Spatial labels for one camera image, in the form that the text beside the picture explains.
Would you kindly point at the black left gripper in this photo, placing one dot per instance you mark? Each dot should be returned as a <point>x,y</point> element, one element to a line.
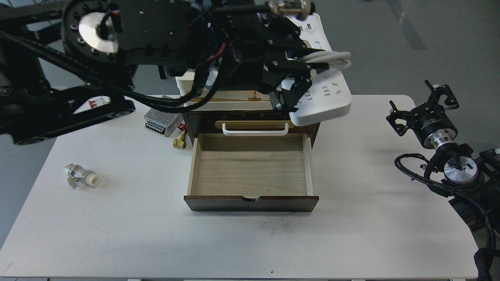
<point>267,54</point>

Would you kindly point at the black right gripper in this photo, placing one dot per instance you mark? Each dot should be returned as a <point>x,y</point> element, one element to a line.
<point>428,121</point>

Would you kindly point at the white power strip with cable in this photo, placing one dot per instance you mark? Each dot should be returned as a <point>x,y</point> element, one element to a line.
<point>329,96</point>

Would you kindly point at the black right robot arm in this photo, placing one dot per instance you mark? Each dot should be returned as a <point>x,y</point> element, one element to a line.
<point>472,184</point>

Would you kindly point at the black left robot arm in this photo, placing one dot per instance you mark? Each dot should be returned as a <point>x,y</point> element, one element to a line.
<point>71,64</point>

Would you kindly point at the cream plastic tray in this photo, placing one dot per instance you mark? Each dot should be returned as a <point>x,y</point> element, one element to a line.
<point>226,100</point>

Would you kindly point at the brass valve fitting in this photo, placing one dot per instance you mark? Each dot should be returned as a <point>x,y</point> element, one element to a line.
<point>180,141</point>

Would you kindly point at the metal mesh power supply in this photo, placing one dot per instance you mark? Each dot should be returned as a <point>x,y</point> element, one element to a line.
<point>163,123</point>

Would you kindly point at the white circuit breaker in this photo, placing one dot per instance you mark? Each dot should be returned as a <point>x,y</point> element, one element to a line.
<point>98,102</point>

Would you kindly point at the silver white pipe fitting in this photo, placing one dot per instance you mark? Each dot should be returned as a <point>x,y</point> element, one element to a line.
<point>77,175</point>

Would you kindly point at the white drawer handle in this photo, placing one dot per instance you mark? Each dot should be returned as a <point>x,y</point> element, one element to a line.
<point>255,133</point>

